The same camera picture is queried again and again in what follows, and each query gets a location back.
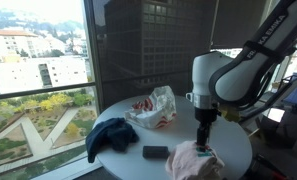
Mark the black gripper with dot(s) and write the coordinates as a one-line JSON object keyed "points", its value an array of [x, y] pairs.
{"points": [[205, 115]]}

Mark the peach t-shirt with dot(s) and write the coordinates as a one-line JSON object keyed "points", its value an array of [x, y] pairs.
{"points": [[188, 163]]}

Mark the white red plastic bag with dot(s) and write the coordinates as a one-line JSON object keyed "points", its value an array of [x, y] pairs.
{"points": [[154, 113]]}

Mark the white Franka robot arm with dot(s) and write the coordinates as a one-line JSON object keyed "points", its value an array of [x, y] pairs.
{"points": [[241, 76]]}

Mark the black rectangular box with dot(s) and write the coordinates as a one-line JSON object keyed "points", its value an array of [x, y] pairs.
{"points": [[155, 152]]}

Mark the dark blue cloth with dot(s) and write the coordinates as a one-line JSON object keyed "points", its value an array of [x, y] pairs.
{"points": [[111, 133]]}

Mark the yellow wrist camera mount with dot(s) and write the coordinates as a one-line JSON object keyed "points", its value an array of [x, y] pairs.
{"points": [[230, 114]]}

